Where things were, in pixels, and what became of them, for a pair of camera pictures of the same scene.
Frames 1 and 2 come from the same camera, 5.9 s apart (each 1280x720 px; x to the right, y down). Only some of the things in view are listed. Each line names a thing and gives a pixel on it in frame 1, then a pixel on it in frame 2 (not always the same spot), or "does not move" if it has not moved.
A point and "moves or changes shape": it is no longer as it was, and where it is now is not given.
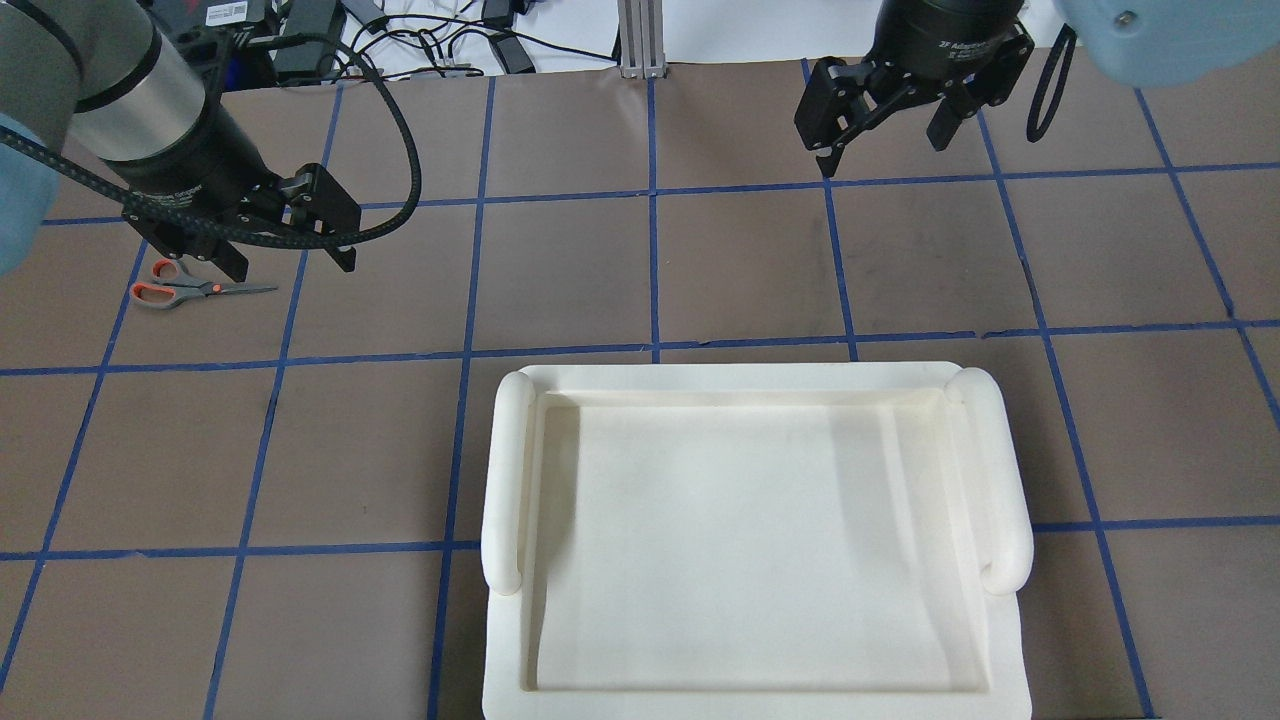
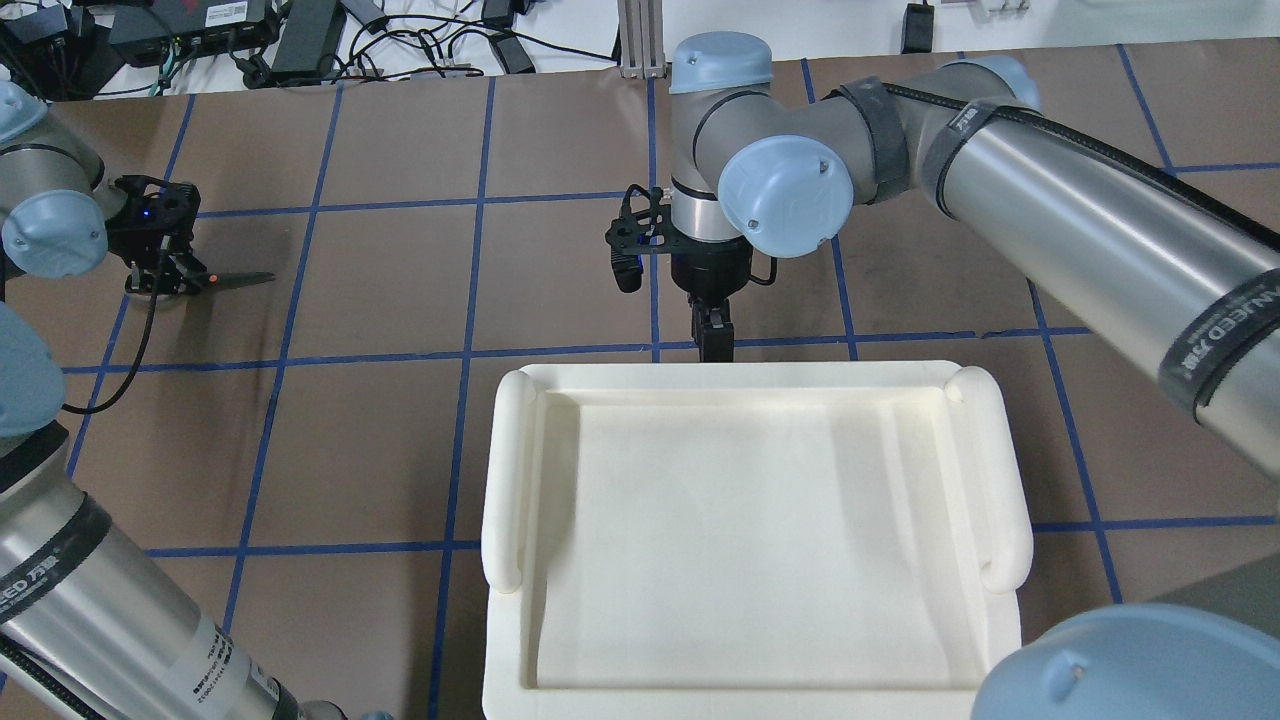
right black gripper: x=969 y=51 → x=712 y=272
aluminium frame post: x=641 y=41 does not move
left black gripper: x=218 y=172 → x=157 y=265
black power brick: x=511 y=53 does not move
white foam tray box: x=809 y=541 does not move
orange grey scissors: x=175 y=285 moves or changes shape
